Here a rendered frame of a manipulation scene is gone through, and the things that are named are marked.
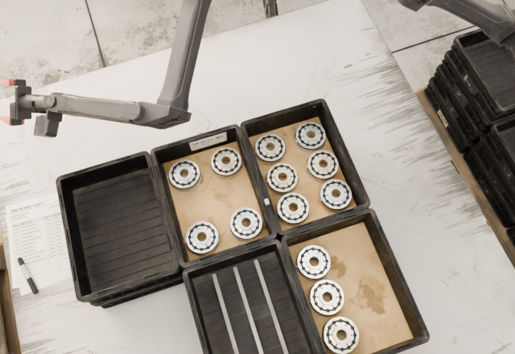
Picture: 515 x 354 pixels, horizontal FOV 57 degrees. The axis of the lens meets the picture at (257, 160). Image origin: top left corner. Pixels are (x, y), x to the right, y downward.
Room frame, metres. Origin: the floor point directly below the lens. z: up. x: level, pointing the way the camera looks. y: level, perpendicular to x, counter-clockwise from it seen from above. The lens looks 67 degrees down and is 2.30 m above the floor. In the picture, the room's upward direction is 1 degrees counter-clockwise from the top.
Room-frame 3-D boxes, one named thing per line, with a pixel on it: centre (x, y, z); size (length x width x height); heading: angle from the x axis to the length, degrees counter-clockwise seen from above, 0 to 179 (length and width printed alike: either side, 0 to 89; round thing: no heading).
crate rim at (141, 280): (0.39, 0.43, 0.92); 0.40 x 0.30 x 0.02; 17
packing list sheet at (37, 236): (0.39, 0.75, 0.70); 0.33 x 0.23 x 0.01; 19
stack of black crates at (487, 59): (1.15, -1.07, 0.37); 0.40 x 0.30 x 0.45; 19
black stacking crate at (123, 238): (0.39, 0.43, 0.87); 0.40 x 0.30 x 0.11; 17
